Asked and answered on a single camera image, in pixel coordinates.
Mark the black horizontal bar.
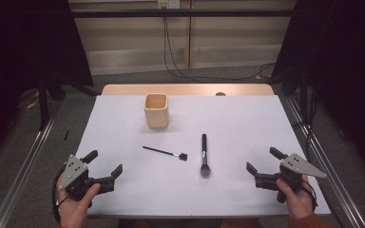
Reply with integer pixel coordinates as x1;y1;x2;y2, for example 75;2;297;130
70;9;296;19

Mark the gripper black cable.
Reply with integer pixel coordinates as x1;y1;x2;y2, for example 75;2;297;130
51;167;70;224
300;180;318;213

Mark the black floor cable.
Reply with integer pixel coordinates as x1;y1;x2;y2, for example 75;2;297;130
293;122;316;150

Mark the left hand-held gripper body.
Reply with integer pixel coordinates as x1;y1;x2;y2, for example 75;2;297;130
58;154;116;202

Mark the thin black makeup brush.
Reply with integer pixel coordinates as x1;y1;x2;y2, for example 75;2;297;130
142;145;188;162

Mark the yellow floor scrap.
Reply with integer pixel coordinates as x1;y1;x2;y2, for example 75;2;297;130
26;91;41;110

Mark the black metal stand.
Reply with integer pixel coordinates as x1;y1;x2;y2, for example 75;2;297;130
37;70;100;131
298;67;310;125

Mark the beige square cup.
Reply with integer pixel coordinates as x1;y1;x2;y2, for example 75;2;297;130
144;93;170;130

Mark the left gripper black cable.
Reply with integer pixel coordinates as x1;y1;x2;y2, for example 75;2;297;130
51;167;70;224

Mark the black wall cable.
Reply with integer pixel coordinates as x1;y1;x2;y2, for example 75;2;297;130
163;8;278;82

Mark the aluminium rail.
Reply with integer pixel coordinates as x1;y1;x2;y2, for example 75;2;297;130
0;104;61;228
286;96;365;228

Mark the white table mat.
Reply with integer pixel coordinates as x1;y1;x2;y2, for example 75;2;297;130
70;94;332;219

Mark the person's left hand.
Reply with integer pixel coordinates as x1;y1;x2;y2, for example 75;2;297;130
55;172;102;228

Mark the dark curtain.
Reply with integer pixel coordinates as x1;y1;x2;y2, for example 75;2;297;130
271;0;365;184
0;0;95;170

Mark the person's right hand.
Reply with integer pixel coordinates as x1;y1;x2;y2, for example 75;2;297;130
276;175;315;220

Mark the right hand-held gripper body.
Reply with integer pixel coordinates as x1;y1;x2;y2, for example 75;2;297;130
254;153;328;204

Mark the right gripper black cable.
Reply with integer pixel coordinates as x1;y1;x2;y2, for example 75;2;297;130
300;180;318;213

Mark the large black powder brush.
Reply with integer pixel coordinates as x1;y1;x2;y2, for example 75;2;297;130
200;133;212;179

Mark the white wall socket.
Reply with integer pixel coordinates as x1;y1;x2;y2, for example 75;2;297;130
157;0;181;10

